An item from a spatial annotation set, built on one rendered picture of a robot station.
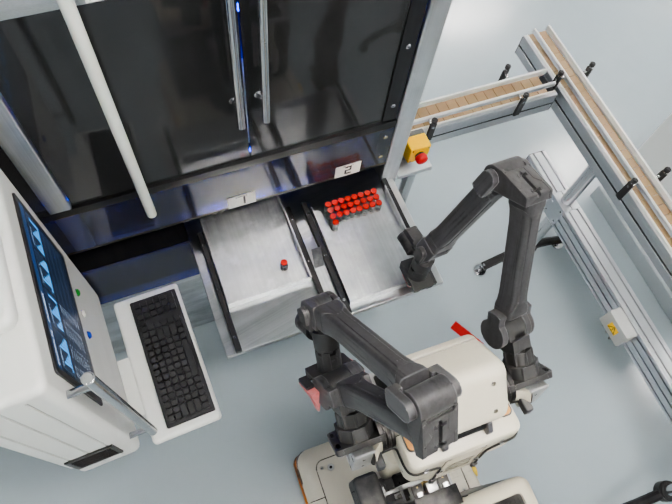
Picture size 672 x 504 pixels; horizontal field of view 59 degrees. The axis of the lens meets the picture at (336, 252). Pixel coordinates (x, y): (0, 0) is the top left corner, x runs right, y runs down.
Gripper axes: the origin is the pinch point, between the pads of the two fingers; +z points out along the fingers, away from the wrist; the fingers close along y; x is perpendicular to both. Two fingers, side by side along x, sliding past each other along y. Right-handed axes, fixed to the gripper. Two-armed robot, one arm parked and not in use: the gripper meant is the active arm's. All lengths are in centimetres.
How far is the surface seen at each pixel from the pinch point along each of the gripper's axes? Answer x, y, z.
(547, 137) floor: -140, 82, 90
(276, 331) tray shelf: 43.2, 0.8, 2.2
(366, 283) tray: 12.3, 5.8, 1.9
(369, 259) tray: 8.2, 13.0, 1.9
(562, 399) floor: -73, -44, 91
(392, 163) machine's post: -9.2, 38.1, -7.8
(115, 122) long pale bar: 66, 31, -68
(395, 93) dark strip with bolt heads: -4, 38, -43
